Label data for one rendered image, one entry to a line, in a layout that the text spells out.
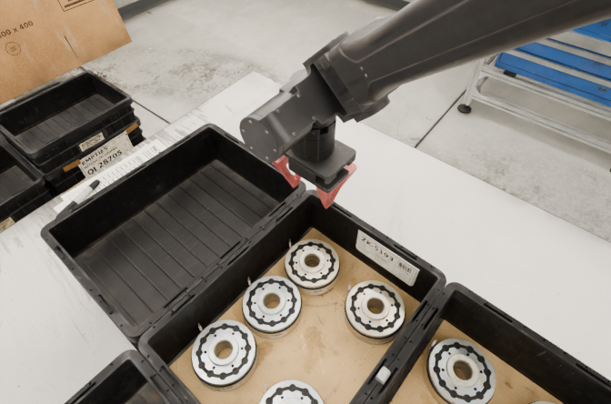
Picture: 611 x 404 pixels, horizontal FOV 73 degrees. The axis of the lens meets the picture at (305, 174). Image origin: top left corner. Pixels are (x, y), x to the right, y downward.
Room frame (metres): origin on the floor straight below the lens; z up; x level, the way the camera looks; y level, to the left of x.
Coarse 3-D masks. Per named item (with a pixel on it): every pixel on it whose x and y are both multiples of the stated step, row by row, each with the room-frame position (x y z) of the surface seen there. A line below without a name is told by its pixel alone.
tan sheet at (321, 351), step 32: (352, 256) 0.43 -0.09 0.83; (320, 320) 0.30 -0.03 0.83; (224, 352) 0.25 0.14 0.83; (288, 352) 0.25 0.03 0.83; (320, 352) 0.25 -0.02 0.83; (352, 352) 0.25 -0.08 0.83; (384, 352) 0.25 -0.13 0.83; (192, 384) 0.20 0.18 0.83; (256, 384) 0.20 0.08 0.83; (320, 384) 0.20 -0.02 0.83; (352, 384) 0.20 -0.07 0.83
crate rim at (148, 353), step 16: (304, 192) 0.51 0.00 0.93; (288, 208) 0.47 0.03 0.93; (336, 208) 0.47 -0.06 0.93; (272, 224) 0.44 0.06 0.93; (368, 224) 0.44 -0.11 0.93; (256, 240) 0.40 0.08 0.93; (384, 240) 0.40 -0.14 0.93; (240, 256) 0.37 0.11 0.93; (416, 256) 0.37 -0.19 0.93; (224, 272) 0.34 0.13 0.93; (432, 272) 0.34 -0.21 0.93; (432, 288) 0.31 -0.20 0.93; (176, 304) 0.29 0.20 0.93; (432, 304) 0.29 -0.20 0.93; (160, 320) 0.26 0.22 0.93; (416, 320) 0.26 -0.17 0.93; (144, 336) 0.24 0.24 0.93; (400, 336) 0.24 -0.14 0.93; (144, 352) 0.21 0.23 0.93; (160, 368) 0.19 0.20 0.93; (176, 384) 0.17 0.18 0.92; (368, 384) 0.17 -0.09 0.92; (192, 400) 0.15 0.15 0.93; (352, 400) 0.15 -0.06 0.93
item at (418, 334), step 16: (448, 288) 0.31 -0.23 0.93; (464, 288) 0.31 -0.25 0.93; (480, 304) 0.29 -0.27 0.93; (432, 320) 0.26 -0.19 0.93; (512, 320) 0.26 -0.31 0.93; (416, 336) 0.24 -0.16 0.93; (528, 336) 0.24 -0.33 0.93; (400, 352) 0.21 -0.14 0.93; (560, 352) 0.21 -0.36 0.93; (400, 368) 0.19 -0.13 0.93; (576, 368) 0.19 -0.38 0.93; (384, 384) 0.17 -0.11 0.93; (608, 384) 0.17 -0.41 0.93; (368, 400) 0.15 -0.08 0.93
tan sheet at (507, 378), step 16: (448, 336) 0.27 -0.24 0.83; (464, 336) 0.27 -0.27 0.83; (416, 368) 0.22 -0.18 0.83; (496, 368) 0.22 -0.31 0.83; (512, 368) 0.22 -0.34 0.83; (416, 384) 0.20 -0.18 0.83; (496, 384) 0.20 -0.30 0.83; (512, 384) 0.20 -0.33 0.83; (528, 384) 0.20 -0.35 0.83; (400, 400) 0.18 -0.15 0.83; (416, 400) 0.18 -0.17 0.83; (432, 400) 0.18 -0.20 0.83; (496, 400) 0.18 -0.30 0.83; (512, 400) 0.18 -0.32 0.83; (528, 400) 0.18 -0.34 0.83; (544, 400) 0.18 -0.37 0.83
